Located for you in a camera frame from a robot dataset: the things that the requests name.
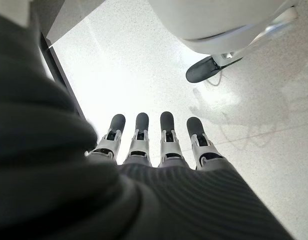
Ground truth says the black-palmed robot left hand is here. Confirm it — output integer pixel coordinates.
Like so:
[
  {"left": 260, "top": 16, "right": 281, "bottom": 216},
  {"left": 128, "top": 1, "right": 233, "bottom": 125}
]
[{"left": 0, "top": 11, "right": 296, "bottom": 240}]

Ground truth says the dark cabinet toe kick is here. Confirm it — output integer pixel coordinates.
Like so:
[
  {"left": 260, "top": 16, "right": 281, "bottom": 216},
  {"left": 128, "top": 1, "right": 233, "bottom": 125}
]
[{"left": 37, "top": 14, "right": 87, "bottom": 121}]

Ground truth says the black robot foot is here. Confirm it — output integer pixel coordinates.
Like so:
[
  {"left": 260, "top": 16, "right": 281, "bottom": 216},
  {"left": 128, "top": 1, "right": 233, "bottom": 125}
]
[{"left": 185, "top": 55, "right": 244, "bottom": 84}]

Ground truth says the grey cabinet front panel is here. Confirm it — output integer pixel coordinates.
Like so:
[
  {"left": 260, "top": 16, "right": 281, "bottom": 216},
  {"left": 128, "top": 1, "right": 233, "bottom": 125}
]
[{"left": 28, "top": 0, "right": 87, "bottom": 49}]

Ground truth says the white robot leg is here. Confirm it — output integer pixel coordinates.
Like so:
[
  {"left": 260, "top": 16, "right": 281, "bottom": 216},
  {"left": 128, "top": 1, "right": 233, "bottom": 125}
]
[{"left": 145, "top": 0, "right": 298, "bottom": 60}]

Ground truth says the thin white cable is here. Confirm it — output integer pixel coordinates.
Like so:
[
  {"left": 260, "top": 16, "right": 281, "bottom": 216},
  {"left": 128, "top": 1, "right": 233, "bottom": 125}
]
[{"left": 206, "top": 67, "right": 224, "bottom": 87}]

